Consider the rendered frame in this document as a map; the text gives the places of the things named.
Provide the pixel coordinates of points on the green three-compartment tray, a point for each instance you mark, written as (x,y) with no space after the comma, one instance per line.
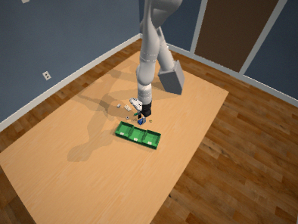
(134,134)

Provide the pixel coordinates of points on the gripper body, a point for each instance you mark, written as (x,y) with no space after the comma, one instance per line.
(142,104)

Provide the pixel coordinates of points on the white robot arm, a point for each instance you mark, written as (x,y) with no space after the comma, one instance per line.
(151,44)

